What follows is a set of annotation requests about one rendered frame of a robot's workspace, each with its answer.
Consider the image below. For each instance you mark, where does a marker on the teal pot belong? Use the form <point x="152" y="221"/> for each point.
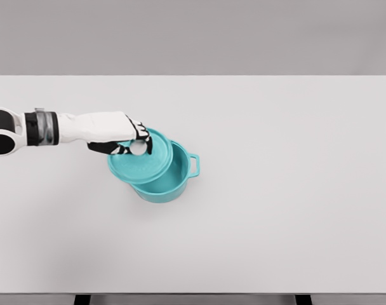
<point x="172" y="178"/>

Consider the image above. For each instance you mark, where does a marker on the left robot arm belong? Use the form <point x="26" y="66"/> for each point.
<point x="40" y="128"/>

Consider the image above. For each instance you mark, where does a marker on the teal pot lid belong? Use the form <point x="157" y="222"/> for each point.
<point x="145" y="165"/>

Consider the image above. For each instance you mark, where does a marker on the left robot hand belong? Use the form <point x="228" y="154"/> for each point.
<point x="112" y="128"/>

